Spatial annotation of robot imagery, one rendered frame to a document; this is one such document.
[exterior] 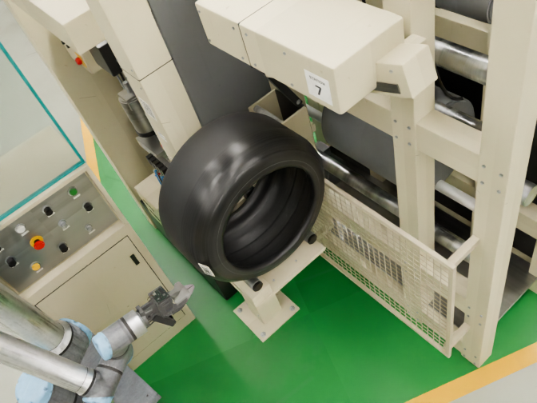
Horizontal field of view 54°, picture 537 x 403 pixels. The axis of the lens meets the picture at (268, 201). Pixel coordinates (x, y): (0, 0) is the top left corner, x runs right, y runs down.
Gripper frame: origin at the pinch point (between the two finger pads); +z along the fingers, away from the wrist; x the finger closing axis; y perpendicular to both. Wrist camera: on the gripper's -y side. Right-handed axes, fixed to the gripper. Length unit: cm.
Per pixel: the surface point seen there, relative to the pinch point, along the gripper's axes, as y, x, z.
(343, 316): -93, -1, 70
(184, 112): 49, 26, 28
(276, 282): -16.9, -8.5, 29.7
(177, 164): 44.3, 10.0, 13.7
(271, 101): 24, 38, 72
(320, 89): 75, -30, 42
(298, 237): 3.5, -12.2, 40.8
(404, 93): 73, -45, 56
